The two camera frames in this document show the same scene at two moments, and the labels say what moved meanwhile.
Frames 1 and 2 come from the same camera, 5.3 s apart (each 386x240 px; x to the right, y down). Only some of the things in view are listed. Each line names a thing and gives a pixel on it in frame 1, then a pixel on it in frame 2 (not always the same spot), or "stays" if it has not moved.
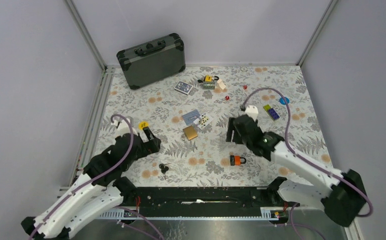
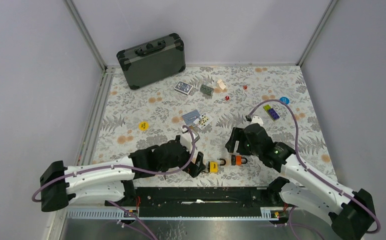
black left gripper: (151, 146) → (199, 165)
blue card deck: (184, 87) stays
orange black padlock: (236, 160) stays
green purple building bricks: (271, 112) stays
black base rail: (203, 198) stays
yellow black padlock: (209, 78) → (213, 166)
